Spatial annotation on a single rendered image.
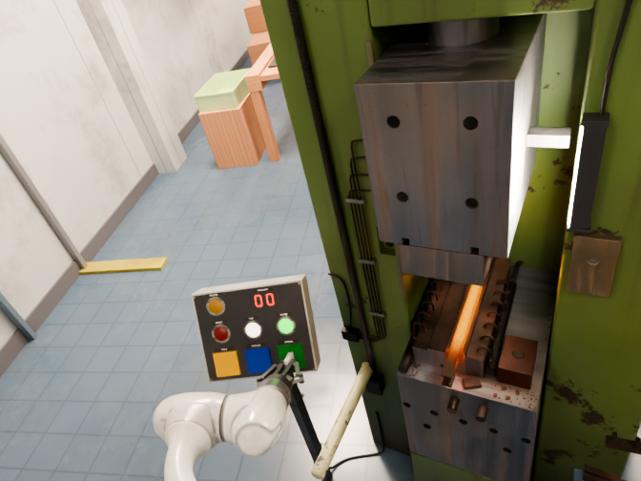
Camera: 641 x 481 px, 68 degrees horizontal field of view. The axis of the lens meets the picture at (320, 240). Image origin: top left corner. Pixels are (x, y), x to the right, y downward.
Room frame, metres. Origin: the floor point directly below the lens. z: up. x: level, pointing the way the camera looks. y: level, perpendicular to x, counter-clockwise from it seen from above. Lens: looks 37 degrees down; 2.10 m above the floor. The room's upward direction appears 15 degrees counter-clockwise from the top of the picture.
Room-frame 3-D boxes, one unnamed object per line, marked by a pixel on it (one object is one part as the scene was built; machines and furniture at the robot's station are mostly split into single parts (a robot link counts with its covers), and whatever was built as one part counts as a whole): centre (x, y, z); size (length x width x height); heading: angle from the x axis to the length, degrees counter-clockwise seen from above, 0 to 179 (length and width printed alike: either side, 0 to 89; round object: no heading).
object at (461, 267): (1.00, -0.38, 1.32); 0.42 x 0.20 x 0.10; 145
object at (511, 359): (0.78, -0.44, 0.95); 0.12 x 0.09 x 0.07; 145
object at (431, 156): (0.98, -0.42, 1.56); 0.42 x 0.39 x 0.40; 145
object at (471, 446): (0.98, -0.43, 0.69); 0.56 x 0.38 x 0.45; 145
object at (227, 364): (0.98, 0.37, 1.01); 0.07 x 0.05 x 0.07; 80
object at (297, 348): (0.95, 0.17, 1.00); 0.07 x 0.05 x 0.07; 80
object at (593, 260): (0.76, -0.59, 1.27); 0.09 x 0.02 x 0.17; 55
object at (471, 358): (1.00, -0.38, 0.96); 0.42 x 0.20 x 0.09; 145
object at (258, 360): (0.97, 0.27, 1.01); 0.07 x 0.05 x 0.07; 80
